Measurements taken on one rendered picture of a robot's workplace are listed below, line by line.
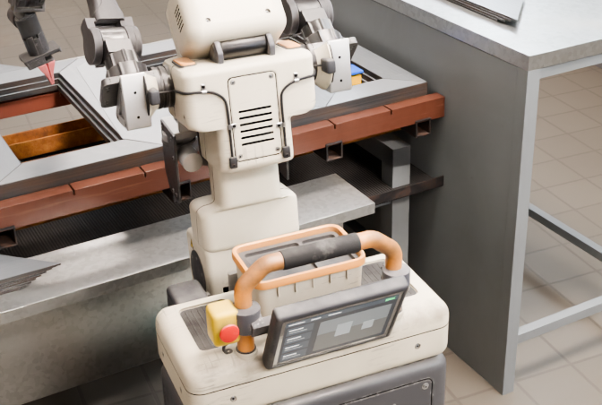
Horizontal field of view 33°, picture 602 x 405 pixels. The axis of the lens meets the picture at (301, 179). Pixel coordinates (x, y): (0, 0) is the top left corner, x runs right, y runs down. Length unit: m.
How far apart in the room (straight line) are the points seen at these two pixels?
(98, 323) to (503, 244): 1.11
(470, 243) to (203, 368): 1.31
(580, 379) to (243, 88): 1.61
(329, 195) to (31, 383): 0.89
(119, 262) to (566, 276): 1.77
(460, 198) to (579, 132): 1.88
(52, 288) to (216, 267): 0.40
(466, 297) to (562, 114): 2.02
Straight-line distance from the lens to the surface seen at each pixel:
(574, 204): 4.15
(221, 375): 1.87
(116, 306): 2.62
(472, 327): 3.12
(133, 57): 2.08
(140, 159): 2.56
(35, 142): 3.04
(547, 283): 3.63
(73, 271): 2.44
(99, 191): 2.51
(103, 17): 2.15
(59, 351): 2.64
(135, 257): 2.46
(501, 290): 2.93
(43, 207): 2.48
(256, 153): 2.05
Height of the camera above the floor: 1.93
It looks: 27 degrees down
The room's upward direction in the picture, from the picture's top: 2 degrees counter-clockwise
